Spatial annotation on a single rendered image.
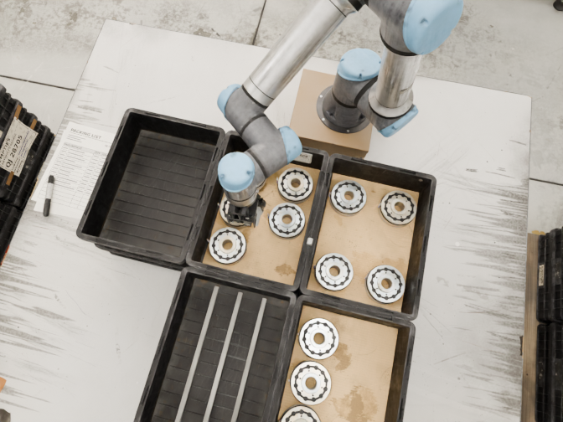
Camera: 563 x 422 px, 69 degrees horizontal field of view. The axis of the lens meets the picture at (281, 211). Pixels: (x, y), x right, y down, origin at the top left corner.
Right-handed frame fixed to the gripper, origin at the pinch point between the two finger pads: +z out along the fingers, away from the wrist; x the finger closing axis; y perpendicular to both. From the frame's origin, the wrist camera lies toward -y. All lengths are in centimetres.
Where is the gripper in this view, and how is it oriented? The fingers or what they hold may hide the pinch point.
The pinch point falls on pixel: (249, 210)
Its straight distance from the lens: 118.3
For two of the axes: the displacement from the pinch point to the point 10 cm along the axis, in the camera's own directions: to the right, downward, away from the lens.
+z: 0.0, 3.0, 9.5
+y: -1.6, 9.4, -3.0
